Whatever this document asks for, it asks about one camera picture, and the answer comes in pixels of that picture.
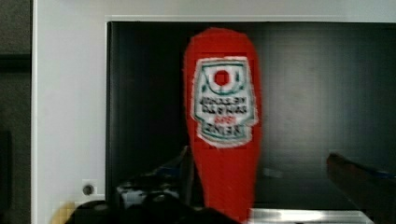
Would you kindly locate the red ketchup bottle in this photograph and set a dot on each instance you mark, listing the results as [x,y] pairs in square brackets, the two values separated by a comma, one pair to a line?
[223,102]

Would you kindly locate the black toaster oven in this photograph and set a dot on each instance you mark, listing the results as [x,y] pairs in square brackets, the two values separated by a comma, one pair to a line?
[326,88]

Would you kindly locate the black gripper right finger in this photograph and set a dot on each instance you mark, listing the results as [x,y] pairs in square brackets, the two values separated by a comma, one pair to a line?
[372,191]

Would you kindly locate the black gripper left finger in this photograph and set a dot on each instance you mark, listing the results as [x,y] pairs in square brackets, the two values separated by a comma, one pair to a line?
[175,177]

